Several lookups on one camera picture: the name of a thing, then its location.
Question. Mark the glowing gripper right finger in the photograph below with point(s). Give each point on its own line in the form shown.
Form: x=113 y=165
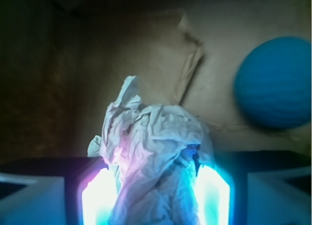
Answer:
x=266 y=187

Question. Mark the blue dimpled ball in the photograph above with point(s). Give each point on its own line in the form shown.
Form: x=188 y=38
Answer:
x=272 y=87

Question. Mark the white paper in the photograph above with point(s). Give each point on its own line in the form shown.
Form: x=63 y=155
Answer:
x=151 y=149

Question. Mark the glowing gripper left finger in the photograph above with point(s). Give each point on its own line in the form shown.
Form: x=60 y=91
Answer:
x=56 y=191

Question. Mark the brown paper bag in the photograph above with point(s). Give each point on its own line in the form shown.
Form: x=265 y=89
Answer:
x=63 y=61

